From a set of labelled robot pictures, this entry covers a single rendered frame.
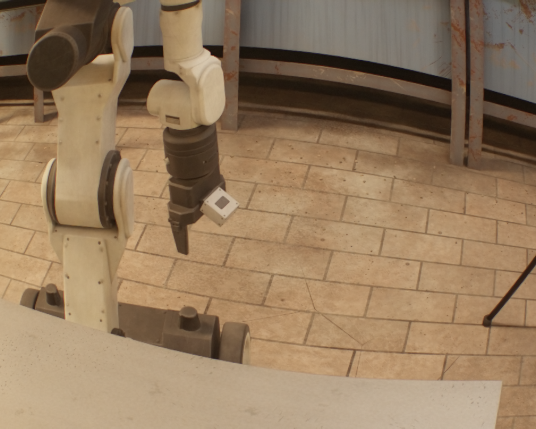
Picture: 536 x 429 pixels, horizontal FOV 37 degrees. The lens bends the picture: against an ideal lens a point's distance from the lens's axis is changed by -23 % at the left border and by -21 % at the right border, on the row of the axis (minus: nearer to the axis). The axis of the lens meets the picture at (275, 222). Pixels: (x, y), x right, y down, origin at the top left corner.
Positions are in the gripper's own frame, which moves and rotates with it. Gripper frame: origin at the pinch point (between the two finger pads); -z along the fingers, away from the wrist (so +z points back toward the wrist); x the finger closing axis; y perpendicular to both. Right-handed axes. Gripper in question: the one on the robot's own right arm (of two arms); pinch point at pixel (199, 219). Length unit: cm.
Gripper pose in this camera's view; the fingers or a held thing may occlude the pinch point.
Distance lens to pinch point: 163.9
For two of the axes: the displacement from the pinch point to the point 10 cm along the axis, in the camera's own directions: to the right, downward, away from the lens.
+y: -8.5, -2.6, 4.6
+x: 5.2, -5.4, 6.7
